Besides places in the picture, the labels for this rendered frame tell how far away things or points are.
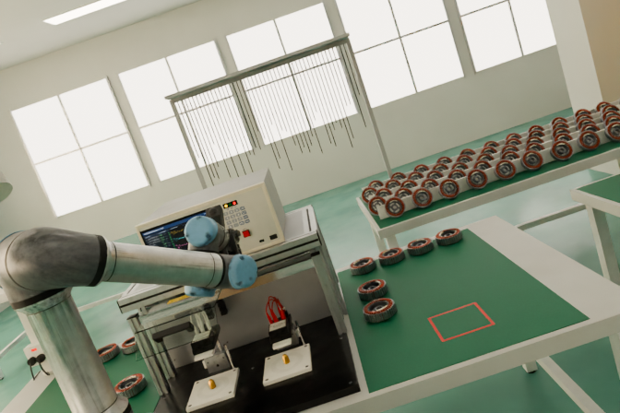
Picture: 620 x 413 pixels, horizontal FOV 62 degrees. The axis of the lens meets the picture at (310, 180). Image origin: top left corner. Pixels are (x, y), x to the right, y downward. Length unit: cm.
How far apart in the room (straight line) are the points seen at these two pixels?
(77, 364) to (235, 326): 87
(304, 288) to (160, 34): 664
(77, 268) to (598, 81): 447
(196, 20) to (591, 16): 530
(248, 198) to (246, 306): 43
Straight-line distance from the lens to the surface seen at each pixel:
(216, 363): 184
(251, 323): 190
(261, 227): 166
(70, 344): 114
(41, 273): 101
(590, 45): 491
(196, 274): 111
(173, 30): 812
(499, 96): 851
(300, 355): 169
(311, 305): 187
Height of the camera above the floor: 154
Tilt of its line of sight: 9 degrees down
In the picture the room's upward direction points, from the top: 19 degrees counter-clockwise
